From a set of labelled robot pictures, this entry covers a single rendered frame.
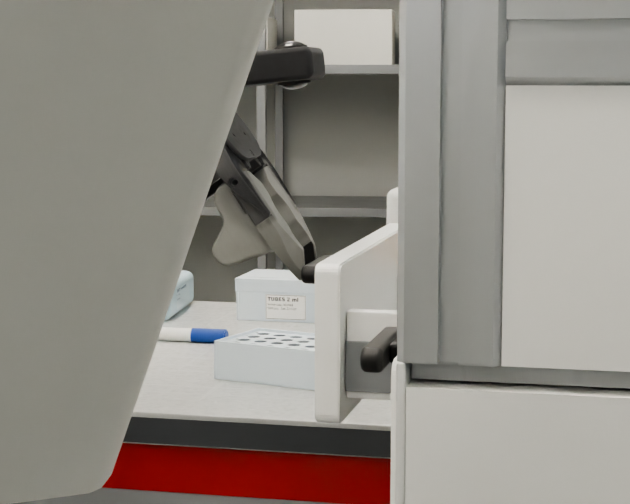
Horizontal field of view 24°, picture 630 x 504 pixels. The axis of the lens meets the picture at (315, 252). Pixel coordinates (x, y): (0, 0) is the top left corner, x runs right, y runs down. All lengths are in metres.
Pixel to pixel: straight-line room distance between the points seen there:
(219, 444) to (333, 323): 0.33
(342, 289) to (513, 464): 0.44
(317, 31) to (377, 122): 0.52
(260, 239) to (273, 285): 0.65
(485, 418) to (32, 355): 0.23
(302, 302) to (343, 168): 3.59
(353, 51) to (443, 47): 4.38
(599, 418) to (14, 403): 0.25
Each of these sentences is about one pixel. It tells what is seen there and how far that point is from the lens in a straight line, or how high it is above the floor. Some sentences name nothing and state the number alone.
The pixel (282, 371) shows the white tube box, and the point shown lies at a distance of 1.39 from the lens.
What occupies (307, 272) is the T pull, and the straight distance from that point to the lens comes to 1.09.
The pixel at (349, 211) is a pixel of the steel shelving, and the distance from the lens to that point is 4.81.
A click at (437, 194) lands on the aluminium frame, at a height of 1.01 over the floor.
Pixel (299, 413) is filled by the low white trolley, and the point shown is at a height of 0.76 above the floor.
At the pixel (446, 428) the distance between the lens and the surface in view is 0.56.
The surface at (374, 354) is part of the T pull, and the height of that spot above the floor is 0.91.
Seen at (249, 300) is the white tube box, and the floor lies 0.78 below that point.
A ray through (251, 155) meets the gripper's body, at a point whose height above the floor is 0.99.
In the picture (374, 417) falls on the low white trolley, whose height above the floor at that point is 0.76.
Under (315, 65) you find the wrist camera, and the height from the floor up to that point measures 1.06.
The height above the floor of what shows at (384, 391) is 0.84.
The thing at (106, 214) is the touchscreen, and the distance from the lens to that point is 0.34.
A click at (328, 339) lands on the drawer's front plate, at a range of 0.98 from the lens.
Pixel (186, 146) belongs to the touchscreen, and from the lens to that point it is 0.33.
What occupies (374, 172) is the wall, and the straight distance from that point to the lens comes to 5.31.
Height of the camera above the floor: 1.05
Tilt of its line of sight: 7 degrees down
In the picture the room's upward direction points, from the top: straight up
